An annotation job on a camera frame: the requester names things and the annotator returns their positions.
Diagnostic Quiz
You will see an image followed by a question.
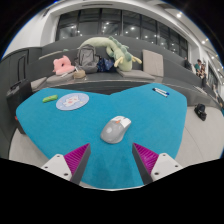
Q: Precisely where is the green rectangular case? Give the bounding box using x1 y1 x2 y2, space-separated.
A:
42 94 59 104

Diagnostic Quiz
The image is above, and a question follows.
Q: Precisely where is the grey and white computer mouse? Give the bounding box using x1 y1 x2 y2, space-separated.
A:
100 115 132 145

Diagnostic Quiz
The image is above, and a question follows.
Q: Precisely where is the black bag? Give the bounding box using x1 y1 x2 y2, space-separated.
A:
194 103 208 122

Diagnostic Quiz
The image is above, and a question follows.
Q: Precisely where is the beige square cushion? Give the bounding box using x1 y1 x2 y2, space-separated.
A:
142 49 165 78

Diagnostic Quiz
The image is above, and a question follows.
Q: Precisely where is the black suitcase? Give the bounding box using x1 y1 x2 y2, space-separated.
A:
5 79 34 116

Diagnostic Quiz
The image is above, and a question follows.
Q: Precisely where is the pink plush cushion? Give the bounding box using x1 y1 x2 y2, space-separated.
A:
52 55 76 76

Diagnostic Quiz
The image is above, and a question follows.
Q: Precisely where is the round pale blue mouse pad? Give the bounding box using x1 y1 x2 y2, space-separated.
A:
55 92 90 111

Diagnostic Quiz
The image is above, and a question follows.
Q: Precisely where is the light grey flat cushion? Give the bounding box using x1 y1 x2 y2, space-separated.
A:
30 76 48 93

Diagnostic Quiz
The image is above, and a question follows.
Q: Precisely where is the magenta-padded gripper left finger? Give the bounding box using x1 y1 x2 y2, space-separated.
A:
41 143 92 185

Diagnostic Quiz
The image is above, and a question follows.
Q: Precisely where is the grey flat square cushion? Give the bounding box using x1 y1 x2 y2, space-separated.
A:
116 68 156 81

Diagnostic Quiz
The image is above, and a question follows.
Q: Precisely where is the tan woven basket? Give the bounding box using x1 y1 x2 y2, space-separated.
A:
72 69 87 80

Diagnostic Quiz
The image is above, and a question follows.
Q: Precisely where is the grey backpack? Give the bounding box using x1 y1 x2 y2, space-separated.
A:
73 44 100 74

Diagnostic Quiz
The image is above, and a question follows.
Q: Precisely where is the grey round seat cushion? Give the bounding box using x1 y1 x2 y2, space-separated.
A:
45 71 81 84

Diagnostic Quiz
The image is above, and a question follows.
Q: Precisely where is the dark blue patterned bag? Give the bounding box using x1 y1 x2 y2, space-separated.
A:
96 57 115 73

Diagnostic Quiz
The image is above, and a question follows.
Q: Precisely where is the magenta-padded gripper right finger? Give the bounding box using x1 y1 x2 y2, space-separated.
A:
132 142 184 185

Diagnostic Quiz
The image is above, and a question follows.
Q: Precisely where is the green dragon plush toy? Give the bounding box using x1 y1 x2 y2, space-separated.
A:
78 35 143 72

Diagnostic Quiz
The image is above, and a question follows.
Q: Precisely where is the person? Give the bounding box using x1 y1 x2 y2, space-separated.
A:
199 63 208 88
194 59 203 76

